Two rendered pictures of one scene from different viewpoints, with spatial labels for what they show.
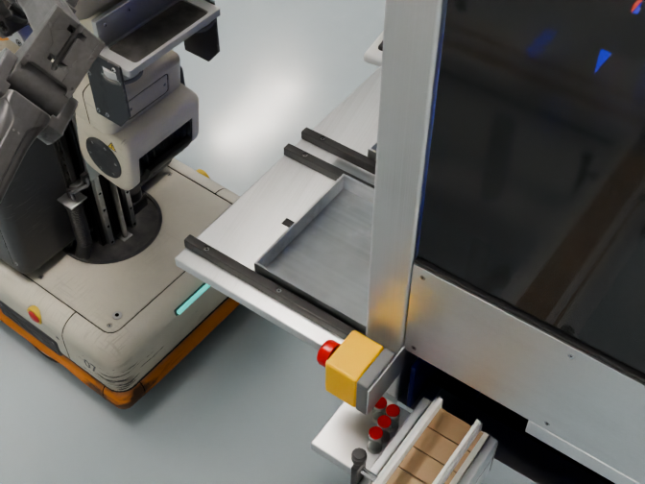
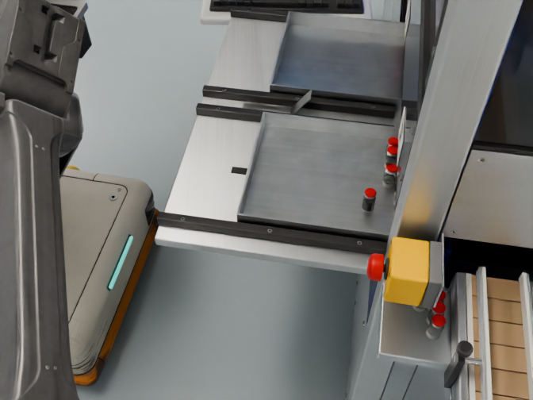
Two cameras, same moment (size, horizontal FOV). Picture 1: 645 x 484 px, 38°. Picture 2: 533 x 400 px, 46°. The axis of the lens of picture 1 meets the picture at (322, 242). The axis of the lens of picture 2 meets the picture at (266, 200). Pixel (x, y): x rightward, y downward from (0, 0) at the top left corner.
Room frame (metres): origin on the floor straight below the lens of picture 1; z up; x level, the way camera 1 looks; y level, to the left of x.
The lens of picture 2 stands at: (0.38, 0.35, 1.78)
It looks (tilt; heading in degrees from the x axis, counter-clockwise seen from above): 51 degrees down; 335
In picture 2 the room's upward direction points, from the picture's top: 1 degrees counter-clockwise
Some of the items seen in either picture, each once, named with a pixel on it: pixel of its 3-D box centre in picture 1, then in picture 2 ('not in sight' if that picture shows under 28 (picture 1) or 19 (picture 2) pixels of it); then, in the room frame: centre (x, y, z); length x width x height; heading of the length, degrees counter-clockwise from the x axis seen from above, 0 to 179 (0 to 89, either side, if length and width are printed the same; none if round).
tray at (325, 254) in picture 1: (382, 266); (341, 177); (1.00, -0.10, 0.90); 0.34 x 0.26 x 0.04; 54
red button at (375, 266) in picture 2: (332, 355); (380, 267); (0.76, -0.01, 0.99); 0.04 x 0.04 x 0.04; 54
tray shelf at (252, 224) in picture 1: (400, 201); (314, 119); (1.18, -0.14, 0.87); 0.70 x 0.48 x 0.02; 144
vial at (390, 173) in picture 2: not in sight; (389, 175); (0.96, -0.18, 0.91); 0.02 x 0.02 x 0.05
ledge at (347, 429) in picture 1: (373, 438); (423, 325); (0.69, -0.08, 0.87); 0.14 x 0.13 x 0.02; 54
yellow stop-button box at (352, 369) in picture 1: (358, 371); (411, 271); (0.73, -0.05, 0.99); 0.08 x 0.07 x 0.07; 54
